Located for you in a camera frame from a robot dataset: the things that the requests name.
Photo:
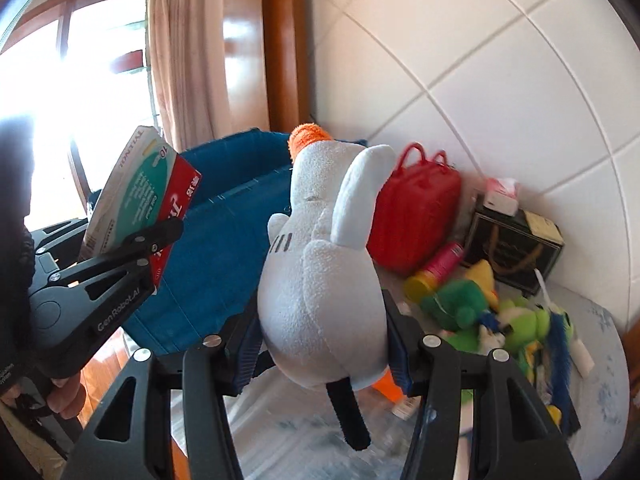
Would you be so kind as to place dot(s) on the red green medicine box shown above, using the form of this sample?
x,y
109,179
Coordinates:
x,y
145,180

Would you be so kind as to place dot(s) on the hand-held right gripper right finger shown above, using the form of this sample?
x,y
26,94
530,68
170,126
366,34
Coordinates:
x,y
398,355

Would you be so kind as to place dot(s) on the beige curtain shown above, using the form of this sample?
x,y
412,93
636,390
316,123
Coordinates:
x,y
200,50

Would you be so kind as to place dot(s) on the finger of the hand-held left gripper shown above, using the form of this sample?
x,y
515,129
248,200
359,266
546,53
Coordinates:
x,y
55,245
150,240

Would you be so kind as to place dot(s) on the dark gift box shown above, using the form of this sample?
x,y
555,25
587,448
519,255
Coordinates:
x,y
510,245

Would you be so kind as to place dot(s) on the pink white small pack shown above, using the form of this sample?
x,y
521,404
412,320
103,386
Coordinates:
x,y
500,194

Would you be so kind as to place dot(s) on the blue fuzzy duster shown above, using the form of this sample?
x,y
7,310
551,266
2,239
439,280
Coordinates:
x,y
560,370

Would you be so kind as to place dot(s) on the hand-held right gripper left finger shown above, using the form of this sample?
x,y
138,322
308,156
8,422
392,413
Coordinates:
x,y
247,355

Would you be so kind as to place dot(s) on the blue plastic crate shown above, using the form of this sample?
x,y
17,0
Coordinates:
x,y
215,260

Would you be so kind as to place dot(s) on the white goose plush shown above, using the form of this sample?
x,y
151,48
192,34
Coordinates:
x,y
310,285

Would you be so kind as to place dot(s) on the wooden framed window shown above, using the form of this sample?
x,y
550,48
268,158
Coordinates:
x,y
100,85

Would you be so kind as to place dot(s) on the wooden wall post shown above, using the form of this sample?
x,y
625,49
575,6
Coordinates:
x,y
285,45

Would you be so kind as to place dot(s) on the red plastic carry case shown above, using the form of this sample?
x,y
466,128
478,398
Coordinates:
x,y
415,215

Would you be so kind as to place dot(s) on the small blue white toy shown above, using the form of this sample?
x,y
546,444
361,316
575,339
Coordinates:
x,y
492,324

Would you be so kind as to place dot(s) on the pink bottle with yellow cap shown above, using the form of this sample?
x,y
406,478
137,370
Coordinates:
x,y
440,262

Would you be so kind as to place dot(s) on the person's left hand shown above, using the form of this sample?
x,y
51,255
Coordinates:
x,y
67,400

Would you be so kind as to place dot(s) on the dark green plush toy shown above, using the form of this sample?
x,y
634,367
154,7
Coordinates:
x,y
452,306

